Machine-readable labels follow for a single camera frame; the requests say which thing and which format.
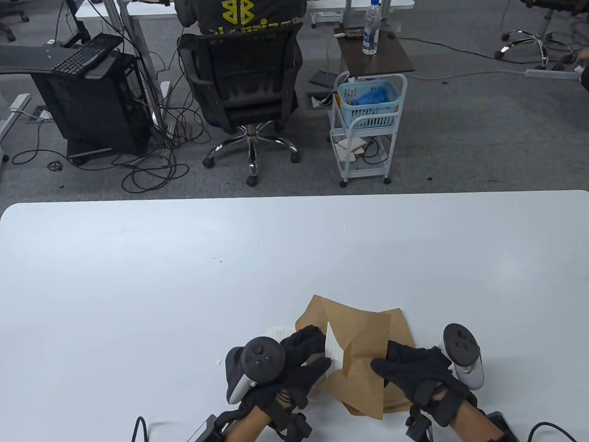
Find person's right hand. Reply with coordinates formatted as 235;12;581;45
370;341;480;426

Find person's left hand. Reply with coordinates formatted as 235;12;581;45
239;325;333;417

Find white lined paper sheet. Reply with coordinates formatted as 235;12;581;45
267;326;323;402
323;321;346;381

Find brown paper envelope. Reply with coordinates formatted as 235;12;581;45
294;295;406;420
343;309;417;416

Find black right forearm module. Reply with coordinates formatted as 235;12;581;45
485;411;520;442

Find black left forearm module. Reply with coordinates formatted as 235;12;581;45
186;414;227;442

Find person's left forearm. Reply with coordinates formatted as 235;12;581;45
225;407;274;442

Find person's right forearm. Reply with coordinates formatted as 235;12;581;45
449;401;506;442

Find grey left hand controller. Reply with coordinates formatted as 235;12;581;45
225;337;286;405

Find grey hand controller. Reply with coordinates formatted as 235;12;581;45
437;323;485;390
225;337;286;405

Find grey right hand controller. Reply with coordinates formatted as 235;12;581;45
437;323;485;390

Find white rolling cart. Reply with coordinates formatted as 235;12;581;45
329;73;409;188

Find beige boxes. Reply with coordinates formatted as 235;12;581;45
337;137;369;162

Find light blue plastic basket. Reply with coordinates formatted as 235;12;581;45
338;81;401;129

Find blue gloves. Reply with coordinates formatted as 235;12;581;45
353;87;393;107

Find black floor box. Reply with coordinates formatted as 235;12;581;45
308;70;340;91

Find black mesh office chair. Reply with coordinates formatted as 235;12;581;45
177;21;304;187

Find dark brown side table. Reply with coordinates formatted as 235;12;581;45
335;29;416;77

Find black computer tower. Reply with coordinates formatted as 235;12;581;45
31;50;153;157

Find clear plastic water bottle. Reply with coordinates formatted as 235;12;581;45
362;0;383;56

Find white power strip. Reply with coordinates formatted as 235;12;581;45
525;69;578;81

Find office chair chrome base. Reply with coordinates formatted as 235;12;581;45
495;0;589;72

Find black keyboard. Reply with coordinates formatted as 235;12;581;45
52;33;124;77

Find white desk foot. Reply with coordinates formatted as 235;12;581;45
0;92;32;163

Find black desk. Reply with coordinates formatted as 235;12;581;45
0;45;69;75

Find black swivel chair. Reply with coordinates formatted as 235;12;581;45
0;0;29;42

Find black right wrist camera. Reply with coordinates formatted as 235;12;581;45
405;405;434;442

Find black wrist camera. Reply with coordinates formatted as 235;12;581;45
275;411;313;442
405;405;434;442

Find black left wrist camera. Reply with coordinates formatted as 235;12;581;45
275;411;313;442

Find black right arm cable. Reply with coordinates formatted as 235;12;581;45
527;421;581;442

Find tangle of black cables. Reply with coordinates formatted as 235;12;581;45
12;104;212;194

